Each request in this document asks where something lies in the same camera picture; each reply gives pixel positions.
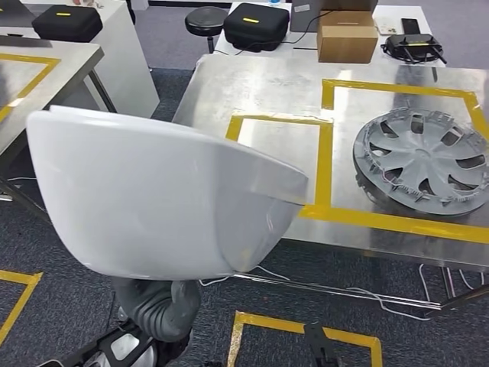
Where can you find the steel table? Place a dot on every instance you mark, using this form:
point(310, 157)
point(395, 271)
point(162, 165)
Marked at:
point(76, 61)

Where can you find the black router device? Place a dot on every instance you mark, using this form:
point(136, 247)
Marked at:
point(414, 45)

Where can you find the yellow floor tape square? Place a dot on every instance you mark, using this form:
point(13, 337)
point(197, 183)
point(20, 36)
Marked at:
point(267, 323)

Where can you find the white curved shell part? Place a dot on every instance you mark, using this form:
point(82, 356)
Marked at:
point(152, 202)

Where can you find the yellow tape double rectangle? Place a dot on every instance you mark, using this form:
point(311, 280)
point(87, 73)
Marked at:
point(324, 167)

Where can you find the grey plastic wheel hubcap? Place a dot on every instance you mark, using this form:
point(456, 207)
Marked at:
point(420, 162)

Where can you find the white desk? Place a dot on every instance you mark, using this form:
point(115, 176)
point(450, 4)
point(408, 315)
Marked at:
point(425, 20)

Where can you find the black phone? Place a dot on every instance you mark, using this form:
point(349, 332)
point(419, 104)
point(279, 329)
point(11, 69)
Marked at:
point(410, 25)

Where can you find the clear water bottle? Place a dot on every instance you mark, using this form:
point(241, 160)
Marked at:
point(275, 2)

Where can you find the black round stool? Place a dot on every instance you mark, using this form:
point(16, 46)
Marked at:
point(206, 20)

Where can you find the black right wrist camera bracket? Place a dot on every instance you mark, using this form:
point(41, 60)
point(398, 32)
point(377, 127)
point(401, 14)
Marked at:
point(318, 344)

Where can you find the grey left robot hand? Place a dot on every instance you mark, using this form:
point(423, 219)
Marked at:
point(152, 289)

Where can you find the steel workbench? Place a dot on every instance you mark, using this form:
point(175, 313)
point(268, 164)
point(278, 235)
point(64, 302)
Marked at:
point(267, 86)

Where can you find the black bag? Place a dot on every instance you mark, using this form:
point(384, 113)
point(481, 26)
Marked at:
point(66, 25)
point(256, 28)

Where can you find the cardboard box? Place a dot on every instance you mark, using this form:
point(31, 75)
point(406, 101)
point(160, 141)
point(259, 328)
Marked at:
point(347, 43)

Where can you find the white card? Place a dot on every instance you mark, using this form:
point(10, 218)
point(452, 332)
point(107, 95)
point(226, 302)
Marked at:
point(388, 25)

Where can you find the dark grey laptop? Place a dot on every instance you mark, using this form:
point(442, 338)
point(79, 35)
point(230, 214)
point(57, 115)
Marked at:
point(15, 12)

